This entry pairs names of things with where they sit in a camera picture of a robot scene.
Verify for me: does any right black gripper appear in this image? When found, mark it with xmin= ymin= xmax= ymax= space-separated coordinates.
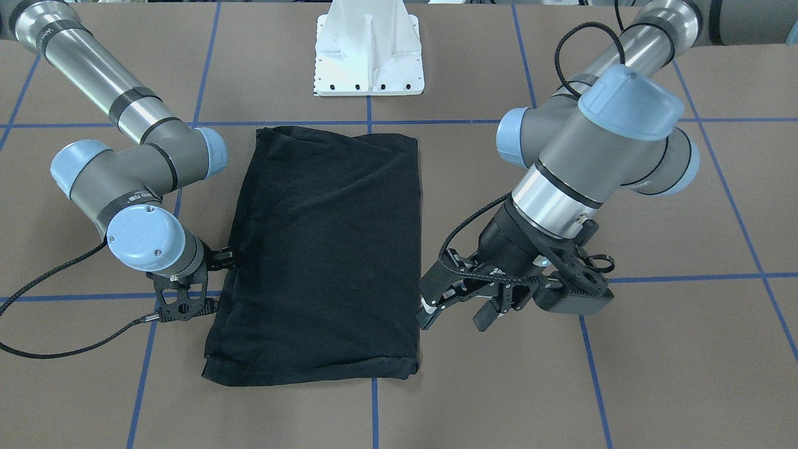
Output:
xmin=187 ymin=241 xmax=240 ymax=278

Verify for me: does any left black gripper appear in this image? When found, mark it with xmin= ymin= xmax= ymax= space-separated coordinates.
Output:
xmin=416 ymin=203 xmax=548 ymax=332

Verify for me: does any black t-shirt with logo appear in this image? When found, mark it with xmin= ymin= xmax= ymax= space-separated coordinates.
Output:
xmin=202 ymin=126 xmax=421 ymax=387

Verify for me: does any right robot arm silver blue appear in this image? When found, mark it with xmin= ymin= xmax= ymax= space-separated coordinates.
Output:
xmin=2 ymin=1 xmax=228 ymax=278

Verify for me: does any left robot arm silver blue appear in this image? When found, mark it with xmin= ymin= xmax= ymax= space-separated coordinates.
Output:
xmin=416 ymin=1 xmax=796 ymax=331

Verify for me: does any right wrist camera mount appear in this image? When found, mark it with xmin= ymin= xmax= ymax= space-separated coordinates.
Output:
xmin=142 ymin=264 xmax=219 ymax=323

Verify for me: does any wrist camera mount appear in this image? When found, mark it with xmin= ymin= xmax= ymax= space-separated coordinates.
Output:
xmin=529 ymin=219 xmax=615 ymax=316
xmin=142 ymin=264 xmax=219 ymax=323

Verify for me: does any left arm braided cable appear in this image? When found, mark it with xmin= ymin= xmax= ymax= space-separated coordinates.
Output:
xmin=436 ymin=22 xmax=627 ymax=312

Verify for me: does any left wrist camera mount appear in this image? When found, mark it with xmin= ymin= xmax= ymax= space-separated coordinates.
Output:
xmin=529 ymin=219 xmax=615 ymax=316

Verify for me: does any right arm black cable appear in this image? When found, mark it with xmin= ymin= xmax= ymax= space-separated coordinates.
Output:
xmin=0 ymin=242 xmax=156 ymax=360

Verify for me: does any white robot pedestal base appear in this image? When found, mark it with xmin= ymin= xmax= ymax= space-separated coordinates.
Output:
xmin=314 ymin=1 xmax=425 ymax=97

